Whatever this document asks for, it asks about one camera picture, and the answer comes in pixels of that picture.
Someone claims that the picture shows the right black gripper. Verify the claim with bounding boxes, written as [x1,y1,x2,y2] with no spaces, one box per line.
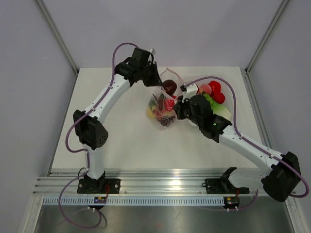
[173,94,203,127]

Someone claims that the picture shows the clear zip top bag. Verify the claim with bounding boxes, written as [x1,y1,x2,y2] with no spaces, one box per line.
[146,68,183,130]

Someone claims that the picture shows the purple grape bunch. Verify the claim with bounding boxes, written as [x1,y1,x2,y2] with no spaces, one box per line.
[157,116,175,127]

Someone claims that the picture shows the dark red apple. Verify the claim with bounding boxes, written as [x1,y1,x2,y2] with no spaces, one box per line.
[162,80,177,96]

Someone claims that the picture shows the strawberry bunch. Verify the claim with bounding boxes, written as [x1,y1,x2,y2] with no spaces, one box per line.
[148,94,172,119]

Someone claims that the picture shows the yellow lemon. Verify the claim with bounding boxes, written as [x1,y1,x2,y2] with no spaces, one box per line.
[146,108,156,119]

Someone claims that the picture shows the white plastic basket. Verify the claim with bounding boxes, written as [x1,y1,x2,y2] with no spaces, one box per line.
[182,74,238,127]

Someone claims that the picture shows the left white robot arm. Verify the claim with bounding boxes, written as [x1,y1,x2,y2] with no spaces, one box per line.
[73,47,162,194]

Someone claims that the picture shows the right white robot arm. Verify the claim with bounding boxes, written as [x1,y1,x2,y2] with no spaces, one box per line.
[173,95,302,202]

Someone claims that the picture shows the pink peach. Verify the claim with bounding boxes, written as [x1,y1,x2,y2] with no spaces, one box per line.
[199,83,212,95]

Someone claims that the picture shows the red bell pepper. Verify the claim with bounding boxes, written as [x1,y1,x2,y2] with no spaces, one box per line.
[208,81,225,104]

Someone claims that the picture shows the white bun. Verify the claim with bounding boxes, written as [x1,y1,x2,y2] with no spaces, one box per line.
[209,99,232,121]

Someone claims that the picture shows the right small circuit board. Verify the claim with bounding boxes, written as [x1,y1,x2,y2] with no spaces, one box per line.
[224,197,240,208]

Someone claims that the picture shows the small circuit board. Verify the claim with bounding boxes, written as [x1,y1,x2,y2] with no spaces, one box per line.
[224,197,240,208]
[94,197,106,203]

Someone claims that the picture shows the left small circuit board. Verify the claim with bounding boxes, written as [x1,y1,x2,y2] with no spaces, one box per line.
[94,197,106,203]

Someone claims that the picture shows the aluminium mounting rail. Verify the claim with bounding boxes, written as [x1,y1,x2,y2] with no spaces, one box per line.
[33,168,297,195]

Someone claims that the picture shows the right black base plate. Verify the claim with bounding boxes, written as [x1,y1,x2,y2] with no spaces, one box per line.
[202,178,250,195]

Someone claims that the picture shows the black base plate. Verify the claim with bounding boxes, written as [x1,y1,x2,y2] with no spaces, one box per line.
[77,178,121,194]
[202,178,250,195]

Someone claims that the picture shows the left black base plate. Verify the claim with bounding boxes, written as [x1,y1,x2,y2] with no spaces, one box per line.
[77,178,121,194]

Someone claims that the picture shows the left aluminium frame post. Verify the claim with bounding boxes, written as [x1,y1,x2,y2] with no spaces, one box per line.
[34,0,79,78]

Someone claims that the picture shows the aluminium frame post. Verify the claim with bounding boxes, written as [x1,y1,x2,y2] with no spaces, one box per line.
[245,0,291,75]
[34,0,79,78]

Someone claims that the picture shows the right aluminium frame post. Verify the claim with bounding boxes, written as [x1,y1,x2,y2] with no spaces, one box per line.
[245,0,291,75]

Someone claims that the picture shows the white slotted cable duct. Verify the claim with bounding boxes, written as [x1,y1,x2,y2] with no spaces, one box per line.
[43,196,224,206]

